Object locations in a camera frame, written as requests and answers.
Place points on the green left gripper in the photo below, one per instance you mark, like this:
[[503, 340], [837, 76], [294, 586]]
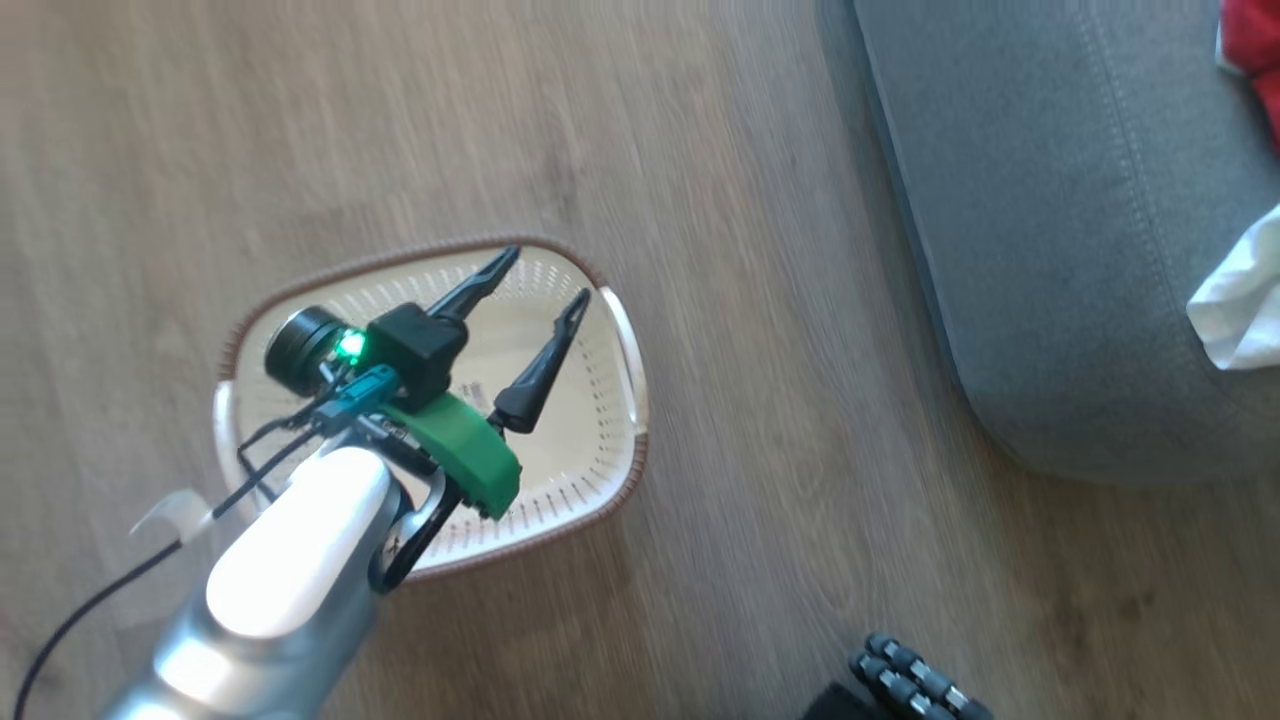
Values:
[[460, 450]]

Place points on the white cloth garment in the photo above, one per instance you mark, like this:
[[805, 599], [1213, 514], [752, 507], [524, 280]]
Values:
[[1245, 300]]

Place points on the red garment with white trim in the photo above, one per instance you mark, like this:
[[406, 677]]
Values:
[[1255, 50]]

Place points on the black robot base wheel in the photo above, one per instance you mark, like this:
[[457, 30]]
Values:
[[905, 685]]

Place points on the white brown-rimmed laundry basket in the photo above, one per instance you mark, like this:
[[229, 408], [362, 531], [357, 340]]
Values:
[[590, 420]]

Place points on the grey sofa cushion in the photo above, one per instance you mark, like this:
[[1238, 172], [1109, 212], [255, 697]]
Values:
[[1060, 220]]

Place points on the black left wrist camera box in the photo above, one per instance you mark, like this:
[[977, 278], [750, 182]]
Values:
[[418, 350]]

